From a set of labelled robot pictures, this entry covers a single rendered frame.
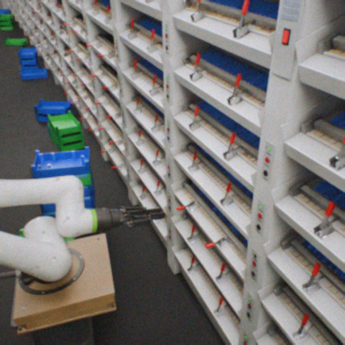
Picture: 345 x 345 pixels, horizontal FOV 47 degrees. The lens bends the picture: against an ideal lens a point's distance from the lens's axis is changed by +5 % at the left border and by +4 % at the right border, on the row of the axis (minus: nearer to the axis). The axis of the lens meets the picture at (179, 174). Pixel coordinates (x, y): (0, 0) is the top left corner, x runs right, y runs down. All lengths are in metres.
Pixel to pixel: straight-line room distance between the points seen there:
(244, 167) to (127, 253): 1.23
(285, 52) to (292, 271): 0.61
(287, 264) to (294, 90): 0.52
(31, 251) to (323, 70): 1.05
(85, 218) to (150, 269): 0.80
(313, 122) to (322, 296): 0.46
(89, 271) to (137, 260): 0.61
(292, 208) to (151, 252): 1.35
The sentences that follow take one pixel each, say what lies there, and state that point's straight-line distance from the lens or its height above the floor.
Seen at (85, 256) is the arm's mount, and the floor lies 0.38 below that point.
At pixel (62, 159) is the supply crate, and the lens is 2.51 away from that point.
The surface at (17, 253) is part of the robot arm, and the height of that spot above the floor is 0.68.
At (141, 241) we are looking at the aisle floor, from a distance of 2.40.
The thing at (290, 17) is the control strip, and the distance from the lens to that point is 0.98.
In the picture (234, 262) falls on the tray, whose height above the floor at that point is 0.54.
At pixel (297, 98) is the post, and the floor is 1.24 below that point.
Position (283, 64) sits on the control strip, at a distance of 1.00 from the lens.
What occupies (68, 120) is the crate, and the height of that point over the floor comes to 0.16.
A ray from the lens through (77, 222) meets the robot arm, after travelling 1.51.
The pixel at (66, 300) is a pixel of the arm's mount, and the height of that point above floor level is 0.37.
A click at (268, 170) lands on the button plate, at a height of 1.02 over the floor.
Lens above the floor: 1.57
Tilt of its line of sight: 31 degrees down
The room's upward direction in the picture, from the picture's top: straight up
